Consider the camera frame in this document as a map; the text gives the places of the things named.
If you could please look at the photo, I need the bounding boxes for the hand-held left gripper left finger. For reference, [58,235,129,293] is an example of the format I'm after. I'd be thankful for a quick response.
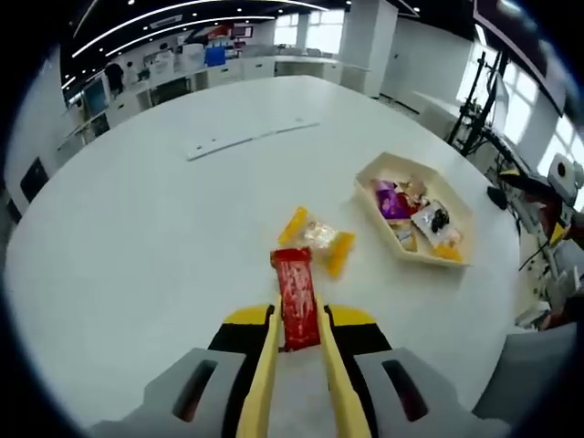
[89,303,277,438]

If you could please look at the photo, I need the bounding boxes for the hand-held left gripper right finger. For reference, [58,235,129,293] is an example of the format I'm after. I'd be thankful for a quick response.
[324,304,510,438]

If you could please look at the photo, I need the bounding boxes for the cream hexagonal container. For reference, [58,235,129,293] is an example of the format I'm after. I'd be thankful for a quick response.
[354,151,476,268]

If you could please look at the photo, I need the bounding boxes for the black food clear packet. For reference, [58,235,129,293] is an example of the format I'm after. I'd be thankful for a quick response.
[410,200,457,238]

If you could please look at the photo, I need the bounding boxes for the cream yellow food tongs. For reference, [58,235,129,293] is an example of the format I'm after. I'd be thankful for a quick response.
[235,294,373,438]

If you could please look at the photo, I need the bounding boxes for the yellow snack packet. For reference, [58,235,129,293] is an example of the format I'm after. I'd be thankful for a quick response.
[277,205,357,279]
[431,241,465,265]

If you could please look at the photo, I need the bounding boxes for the purple snack packet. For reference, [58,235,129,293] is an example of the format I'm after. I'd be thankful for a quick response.
[373,180,407,221]

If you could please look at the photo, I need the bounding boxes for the red snack packet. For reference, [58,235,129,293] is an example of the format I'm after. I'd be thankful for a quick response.
[268,247,321,353]

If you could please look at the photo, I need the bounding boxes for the person's right hand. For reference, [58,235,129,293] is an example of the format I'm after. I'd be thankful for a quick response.
[522,189,560,218]

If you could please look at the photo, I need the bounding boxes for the black computer mouse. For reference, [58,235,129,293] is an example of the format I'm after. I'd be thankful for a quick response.
[486,185,509,211]

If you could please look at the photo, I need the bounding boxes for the black monitor stand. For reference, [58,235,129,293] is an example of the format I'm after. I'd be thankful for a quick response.
[447,48,512,157]

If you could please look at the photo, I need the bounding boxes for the white laptop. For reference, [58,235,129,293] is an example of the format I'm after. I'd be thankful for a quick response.
[490,72,512,138]

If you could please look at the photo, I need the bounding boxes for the white counter cabinets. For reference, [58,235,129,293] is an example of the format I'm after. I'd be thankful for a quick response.
[57,54,346,154]

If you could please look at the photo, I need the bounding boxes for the white kiosk teal screen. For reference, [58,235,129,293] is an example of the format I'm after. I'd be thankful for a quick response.
[80,80,110,114]

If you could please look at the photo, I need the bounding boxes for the blue storage bin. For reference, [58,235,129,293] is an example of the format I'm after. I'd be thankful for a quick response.
[203,44,228,68]

